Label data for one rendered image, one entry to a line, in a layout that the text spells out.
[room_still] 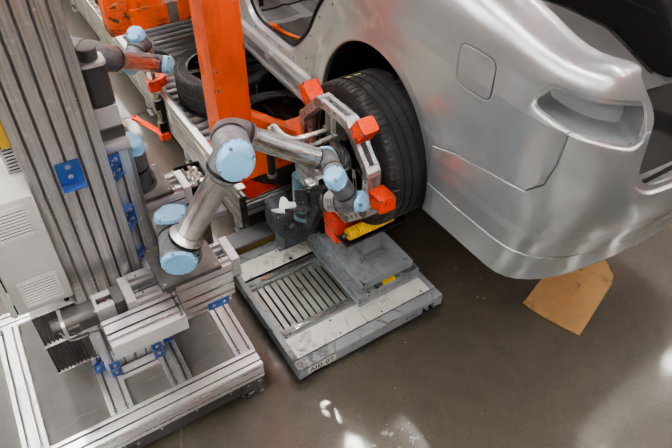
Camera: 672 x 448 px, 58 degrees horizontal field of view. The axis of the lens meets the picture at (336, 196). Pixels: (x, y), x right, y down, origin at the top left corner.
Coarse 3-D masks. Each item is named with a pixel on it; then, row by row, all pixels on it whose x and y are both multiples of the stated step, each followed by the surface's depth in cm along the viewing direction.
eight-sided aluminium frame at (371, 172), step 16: (320, 96) 250; (304, 112) 267; (336, 112) 241; (352, 112) 241; (304, 128) 273; (352, 144) 238; (368, 144) 238; (368, 160) 241; (368, 176) 237; (368, 208) 248
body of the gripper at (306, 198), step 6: (306, 186) 223; (312, 186) 222; (294, 192) 218; (300, 192) 218; (306, 192) 216; (312, 192) 218; (318, 192) 217; (324, 192) 217; (300, 198) 218; (306, 198) 216; (312, 198) 218; (318, 198) 216; (300, 204) 219; (306, 204) 217; (312, 204) 218; (318, 204) 216; (306, 210) 218; (324, 210) 215
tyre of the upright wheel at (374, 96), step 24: (360, 72) 259; (384, 72) 254; (336, 96) 253; (360, 96) 240; (384, 96) 241; (408, 96) 244; (384, 120) 236; (408, 120) 240; (384, 144) 235; (408, 144) 239; (384, 168) 240; (408, 168) 240; (408, 192) 247; (384, 216) 255
